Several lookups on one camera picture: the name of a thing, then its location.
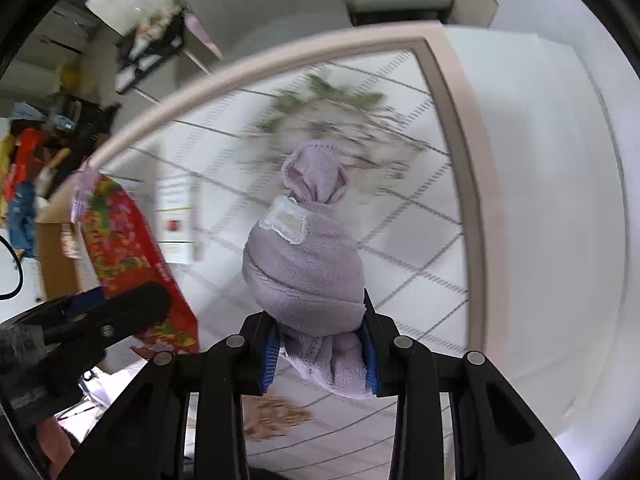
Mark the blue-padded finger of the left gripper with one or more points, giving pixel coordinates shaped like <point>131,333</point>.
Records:
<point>65,308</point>

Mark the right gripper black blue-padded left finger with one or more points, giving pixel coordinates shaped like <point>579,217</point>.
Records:
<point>143,433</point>

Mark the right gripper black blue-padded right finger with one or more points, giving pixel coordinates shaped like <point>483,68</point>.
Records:
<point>464,403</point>

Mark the red snack bag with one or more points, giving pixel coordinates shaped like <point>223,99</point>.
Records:
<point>125,255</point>

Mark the lilac cloth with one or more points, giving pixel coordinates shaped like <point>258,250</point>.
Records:
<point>303,268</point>

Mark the brown cardboard box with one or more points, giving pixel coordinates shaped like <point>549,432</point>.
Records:
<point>58,270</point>

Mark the white cigarette carton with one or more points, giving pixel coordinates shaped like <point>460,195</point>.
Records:
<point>174,216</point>

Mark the pile of clothes and bags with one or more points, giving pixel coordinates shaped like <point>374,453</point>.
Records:
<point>49,147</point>

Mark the pink suitcase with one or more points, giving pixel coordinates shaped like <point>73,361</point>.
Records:
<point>194,26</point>

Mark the white chair with clutter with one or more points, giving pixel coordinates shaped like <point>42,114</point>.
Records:
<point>144,41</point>

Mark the patterned floral tablecloth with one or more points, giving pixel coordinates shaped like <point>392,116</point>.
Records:
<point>306,274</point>

